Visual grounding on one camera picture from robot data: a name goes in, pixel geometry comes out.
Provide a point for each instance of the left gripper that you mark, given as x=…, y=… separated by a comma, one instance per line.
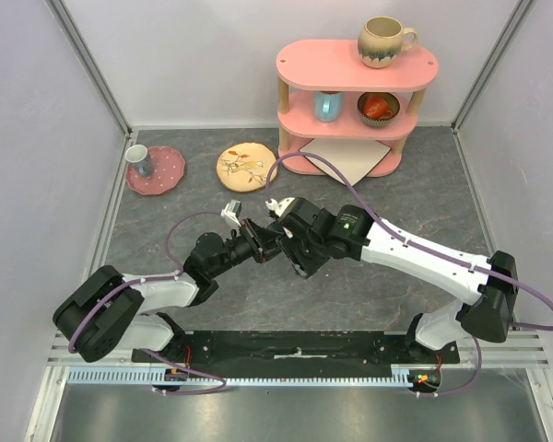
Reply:
x=262, y=240

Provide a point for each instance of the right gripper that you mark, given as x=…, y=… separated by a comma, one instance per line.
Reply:
x=321, y=220

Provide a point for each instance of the black remote control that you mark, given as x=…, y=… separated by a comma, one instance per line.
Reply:
x=296, y=250

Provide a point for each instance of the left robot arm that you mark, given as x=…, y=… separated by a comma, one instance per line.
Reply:
x=101, y=313

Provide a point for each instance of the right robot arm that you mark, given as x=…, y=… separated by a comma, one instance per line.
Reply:
x=483, y=294

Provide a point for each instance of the white square board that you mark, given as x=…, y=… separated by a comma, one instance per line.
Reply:
x=355, y=159

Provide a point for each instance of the yellow bird plate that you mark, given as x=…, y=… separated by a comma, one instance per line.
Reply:
x=243, y=167

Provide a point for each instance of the light blue mug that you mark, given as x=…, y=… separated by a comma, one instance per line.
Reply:
x=327, y=105

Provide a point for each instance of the pink dotted plate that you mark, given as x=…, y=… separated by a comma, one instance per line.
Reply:
x=168, y=169

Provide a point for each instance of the orange cup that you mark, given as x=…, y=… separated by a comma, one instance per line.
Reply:
x=376, y=107

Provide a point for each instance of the grey small cup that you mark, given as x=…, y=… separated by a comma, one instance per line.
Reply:
x=139, y=159

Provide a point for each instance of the pink three-tier shelf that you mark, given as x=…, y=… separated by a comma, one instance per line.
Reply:
x=306, y=66

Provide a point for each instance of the beige ceramic mug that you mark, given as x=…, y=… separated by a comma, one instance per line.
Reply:
x=382, y=39

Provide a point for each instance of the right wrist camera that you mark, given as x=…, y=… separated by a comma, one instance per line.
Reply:
x=284, y=221

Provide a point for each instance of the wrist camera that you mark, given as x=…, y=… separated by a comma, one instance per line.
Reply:
x=284, y=221
x=231, y=214

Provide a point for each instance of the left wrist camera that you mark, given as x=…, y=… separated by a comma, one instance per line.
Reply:
x=231, y=214

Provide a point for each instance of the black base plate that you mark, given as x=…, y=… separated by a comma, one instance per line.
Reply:
x=209, y=351

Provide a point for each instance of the slotted cable duct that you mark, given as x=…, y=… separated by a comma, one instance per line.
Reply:
x=164, y=376

